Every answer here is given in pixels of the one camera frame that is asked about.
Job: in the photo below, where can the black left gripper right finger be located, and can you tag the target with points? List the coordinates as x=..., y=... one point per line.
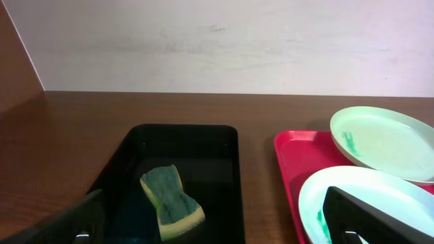
x=350, y=220

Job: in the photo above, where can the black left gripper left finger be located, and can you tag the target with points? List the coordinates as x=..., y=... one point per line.
x=81, y=222

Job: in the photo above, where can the light blue plate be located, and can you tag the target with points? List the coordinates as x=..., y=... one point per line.
x=398, y=198

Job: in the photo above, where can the light green plate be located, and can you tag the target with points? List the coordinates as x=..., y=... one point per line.
x=386, y=141

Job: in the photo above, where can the green yellow sponge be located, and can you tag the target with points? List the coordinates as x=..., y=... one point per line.
x=177, y=213

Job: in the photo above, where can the red serving tray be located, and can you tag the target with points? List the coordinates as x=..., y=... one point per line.
x=302, y=153

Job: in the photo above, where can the black plastic tray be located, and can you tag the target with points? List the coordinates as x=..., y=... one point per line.
x=207, y=159

